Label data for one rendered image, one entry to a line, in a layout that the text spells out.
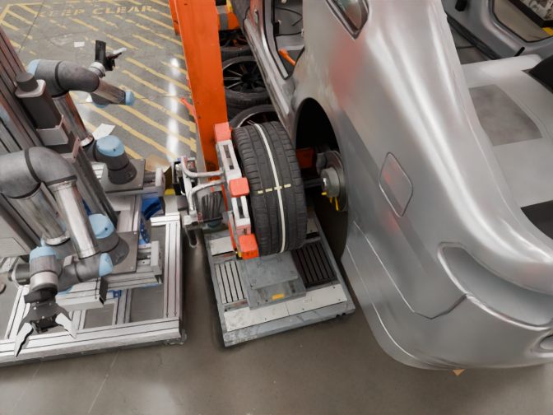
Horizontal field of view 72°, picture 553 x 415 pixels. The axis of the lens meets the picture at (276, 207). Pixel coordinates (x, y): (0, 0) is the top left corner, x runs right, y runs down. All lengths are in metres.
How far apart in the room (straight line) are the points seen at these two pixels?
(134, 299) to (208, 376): 0.62
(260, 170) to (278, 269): 0.92
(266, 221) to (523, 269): 1.01
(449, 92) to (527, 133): 1.29
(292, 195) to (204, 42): 0.78
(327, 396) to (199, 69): 1.85
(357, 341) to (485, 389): 0.74
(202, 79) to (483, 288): 1.47
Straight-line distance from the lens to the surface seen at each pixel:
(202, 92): 2.00
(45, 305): 1.36
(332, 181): 1.95
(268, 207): 1.64
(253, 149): 1.70
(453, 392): 2.61
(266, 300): 2.38
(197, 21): 1.83
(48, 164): 1.45
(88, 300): 1.94
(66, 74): 1.84
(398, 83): 1.21
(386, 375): 2.50
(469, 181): 1.03
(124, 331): 2.38
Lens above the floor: 2.33
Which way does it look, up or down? 52 degrees down
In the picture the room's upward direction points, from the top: 1 degrees clockwise
